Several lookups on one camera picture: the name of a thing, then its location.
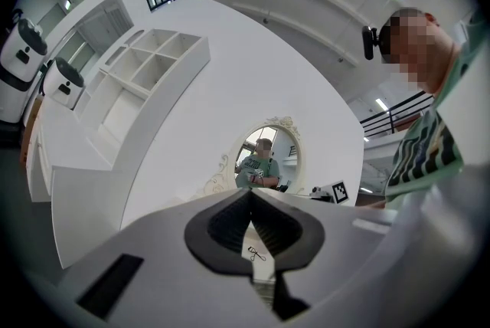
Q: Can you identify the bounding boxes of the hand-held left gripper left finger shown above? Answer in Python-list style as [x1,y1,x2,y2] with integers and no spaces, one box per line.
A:
[59,186,280,328]

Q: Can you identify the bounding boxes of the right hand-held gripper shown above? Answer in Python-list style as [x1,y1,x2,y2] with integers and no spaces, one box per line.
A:
[309,179,351,205]

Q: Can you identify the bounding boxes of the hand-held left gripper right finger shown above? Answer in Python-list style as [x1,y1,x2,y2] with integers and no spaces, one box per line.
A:
[250,186,418,328]

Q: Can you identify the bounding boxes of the person's right forearm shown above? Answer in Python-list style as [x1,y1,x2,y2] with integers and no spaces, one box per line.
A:
[357,200,387,211]

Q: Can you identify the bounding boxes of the oval ornate wall mirror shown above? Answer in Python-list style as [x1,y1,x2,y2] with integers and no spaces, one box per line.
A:
[233,123,300,194]

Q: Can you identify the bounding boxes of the black eyelash curler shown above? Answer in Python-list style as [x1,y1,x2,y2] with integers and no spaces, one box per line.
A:
[247,245,268,263]

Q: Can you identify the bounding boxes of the person's green t-shirt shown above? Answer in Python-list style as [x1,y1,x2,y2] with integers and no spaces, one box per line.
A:
[384,11,490,205]

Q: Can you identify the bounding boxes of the black balcony railing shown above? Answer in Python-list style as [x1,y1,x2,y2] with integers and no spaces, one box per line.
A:
[358,91,436,139]

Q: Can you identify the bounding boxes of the white desk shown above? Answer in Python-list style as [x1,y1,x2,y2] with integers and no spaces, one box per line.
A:
[25,96,156,271]

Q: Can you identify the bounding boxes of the person's head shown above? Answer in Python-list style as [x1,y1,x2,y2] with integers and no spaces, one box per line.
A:
[379,7,460,94]

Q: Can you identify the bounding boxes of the white cubby shelf unit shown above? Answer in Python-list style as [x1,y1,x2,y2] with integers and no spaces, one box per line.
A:
[73,28,212,167]

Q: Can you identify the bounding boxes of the small white mobile robot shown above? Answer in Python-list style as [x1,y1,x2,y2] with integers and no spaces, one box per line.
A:
[41,57,86,110]

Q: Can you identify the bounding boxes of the large white mobile robot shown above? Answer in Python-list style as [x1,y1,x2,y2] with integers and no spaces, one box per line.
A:
[0,17,49,124]

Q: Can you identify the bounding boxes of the black head camera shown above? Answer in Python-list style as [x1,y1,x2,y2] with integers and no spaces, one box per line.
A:
[361,25,381,61]

